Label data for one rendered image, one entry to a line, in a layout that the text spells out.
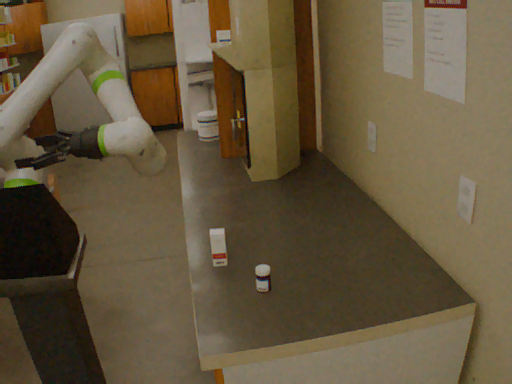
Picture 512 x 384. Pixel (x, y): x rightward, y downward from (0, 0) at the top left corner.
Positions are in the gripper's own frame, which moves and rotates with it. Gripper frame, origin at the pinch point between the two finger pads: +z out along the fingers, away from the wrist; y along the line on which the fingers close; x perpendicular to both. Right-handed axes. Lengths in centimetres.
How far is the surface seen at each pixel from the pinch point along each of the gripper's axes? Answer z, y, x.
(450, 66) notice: -121, 5, 9
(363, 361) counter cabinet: -91, -43, -45
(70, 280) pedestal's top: -8.1, -18.7, -35.1
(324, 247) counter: -84, -1, -44
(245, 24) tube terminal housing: -62, 70, 9
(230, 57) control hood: -55, 66, -2
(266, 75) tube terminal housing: -67, 67, -12
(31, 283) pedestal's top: 3.8, -22.0, -33.0
